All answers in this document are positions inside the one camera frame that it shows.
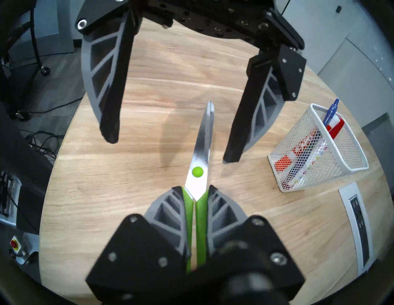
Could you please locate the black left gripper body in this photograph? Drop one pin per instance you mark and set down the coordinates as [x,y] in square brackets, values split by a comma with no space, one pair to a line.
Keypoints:
[215,15]

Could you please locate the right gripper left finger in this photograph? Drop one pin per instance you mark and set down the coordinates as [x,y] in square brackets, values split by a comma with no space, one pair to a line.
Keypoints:
[147,246]

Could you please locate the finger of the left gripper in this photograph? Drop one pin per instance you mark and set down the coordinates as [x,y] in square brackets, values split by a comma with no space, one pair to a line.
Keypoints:
[261,107]
[107,77]

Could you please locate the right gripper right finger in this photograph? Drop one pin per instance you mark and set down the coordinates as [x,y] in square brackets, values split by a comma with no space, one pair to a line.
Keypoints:
[246,246]

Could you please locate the orange Expo marker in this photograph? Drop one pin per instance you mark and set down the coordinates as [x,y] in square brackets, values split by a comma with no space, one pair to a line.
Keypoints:
[283,163]

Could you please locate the blue ballpoint pen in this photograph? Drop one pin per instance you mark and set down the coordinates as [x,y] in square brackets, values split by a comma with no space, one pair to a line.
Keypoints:
[331,112]

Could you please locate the red cap patterned marker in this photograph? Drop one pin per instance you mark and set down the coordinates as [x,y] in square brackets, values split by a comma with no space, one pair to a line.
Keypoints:
[335,129]

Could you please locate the white mesh pen holder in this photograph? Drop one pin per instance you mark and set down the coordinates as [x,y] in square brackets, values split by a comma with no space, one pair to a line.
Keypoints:
[354,153]

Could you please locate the black equipment cart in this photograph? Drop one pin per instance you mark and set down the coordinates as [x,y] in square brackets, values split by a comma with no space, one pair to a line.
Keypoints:
[45,71]

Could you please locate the silver table power outlet panel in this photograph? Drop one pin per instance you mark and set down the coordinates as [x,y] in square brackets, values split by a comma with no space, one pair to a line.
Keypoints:
[347,203]

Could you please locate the grey mesh table chair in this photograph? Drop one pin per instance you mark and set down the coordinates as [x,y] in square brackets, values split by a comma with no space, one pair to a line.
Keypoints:
[380,132]

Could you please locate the red emergency stop button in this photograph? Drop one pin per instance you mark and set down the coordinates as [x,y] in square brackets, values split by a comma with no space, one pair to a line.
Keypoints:
[14,243]

